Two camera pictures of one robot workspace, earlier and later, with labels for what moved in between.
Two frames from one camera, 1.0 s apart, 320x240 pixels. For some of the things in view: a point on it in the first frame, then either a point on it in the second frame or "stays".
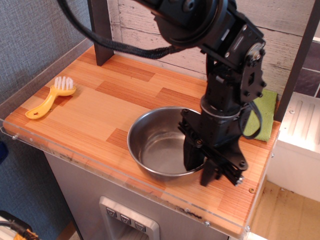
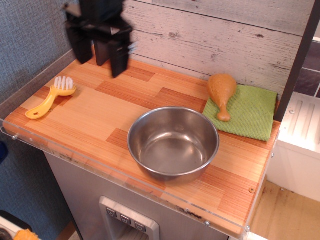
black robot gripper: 212,136 to 100,20
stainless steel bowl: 156,143 stays
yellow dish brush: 63,86 stays
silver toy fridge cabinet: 106,208 stays
